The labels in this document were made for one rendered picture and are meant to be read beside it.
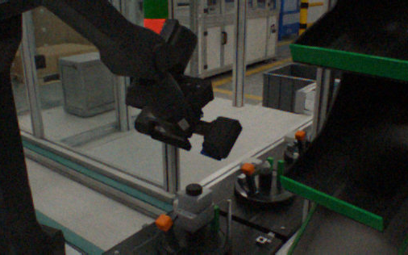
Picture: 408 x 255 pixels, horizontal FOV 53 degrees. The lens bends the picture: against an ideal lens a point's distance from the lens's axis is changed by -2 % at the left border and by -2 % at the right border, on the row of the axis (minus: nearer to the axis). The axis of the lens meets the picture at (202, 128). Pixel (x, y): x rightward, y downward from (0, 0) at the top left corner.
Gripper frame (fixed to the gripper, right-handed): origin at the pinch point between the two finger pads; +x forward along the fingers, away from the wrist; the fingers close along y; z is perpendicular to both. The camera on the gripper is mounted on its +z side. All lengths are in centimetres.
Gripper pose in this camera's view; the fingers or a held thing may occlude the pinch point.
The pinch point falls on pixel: (197, 143)
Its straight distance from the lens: 69.8
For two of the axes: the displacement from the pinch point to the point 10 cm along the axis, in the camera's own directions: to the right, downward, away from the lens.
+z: 4.7, -8.1, 3.6
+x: 3.8, 5.5, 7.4
